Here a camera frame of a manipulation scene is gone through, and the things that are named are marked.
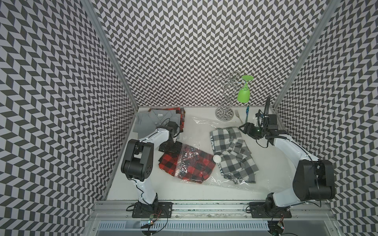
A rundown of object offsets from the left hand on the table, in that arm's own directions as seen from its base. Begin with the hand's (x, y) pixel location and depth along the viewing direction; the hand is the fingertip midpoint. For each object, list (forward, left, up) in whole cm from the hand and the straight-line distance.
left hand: (170, 152), depth 92 cm
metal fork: (+32, -49, -1) cm, 59 cm away
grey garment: (+18, +18, +8) cm, 27 cm away
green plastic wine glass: (+30, -48, +22) cm, 60 cm away
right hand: (+8, -44, +12) cm, 47 cm away
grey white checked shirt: (-9, -40, +1) cm, 41 cm away
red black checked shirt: (+32, -3, +5) cm, 32 cm away
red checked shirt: (-9, -13, +3) cm, 16 cm away
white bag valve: (-5, -29, 0) cm, 30 cm away
